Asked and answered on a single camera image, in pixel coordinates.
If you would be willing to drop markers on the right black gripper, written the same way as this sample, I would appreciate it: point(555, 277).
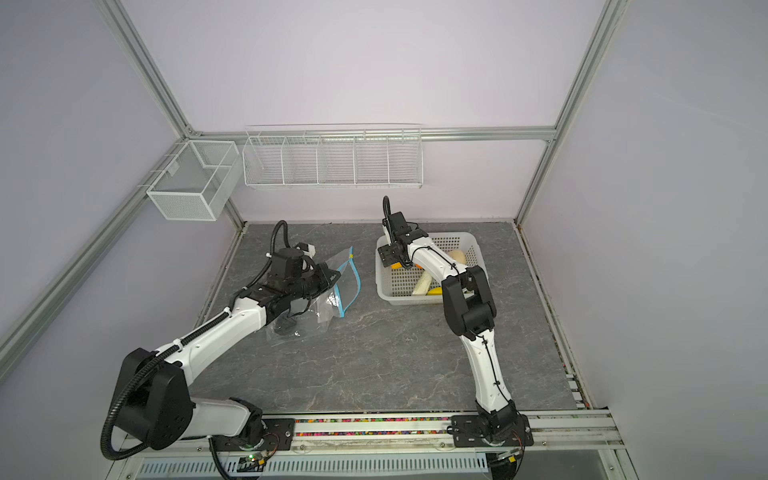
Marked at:
point(386, 253)

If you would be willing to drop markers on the long white wire shelf basket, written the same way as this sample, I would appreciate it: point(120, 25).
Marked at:
point(364, 156)

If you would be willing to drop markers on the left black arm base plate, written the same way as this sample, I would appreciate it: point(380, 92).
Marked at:
point(274, 434)

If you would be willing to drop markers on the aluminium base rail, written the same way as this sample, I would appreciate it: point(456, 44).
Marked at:
point(357, 433)

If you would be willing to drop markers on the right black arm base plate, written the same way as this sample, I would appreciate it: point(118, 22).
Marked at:
point(475, 431)

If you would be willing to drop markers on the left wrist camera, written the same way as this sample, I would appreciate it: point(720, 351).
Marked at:
point(307, 248)

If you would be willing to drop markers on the clear zip top bag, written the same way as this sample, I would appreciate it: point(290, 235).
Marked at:
point(309, 319)

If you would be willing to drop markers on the white toy radish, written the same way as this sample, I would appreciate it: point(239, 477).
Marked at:
point(422, 286)

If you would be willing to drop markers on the small white mesh box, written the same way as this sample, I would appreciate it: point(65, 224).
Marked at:
point(198, 181)

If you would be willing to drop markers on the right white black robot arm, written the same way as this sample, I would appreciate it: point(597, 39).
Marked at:
point(469, 310)

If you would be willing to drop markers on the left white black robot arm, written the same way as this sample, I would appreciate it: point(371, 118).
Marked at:
point(152, 408)

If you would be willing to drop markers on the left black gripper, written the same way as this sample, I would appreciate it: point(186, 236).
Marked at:
point(322, 271)

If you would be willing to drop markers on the beige round toy bun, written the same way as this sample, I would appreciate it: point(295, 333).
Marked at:
point(458, 256)

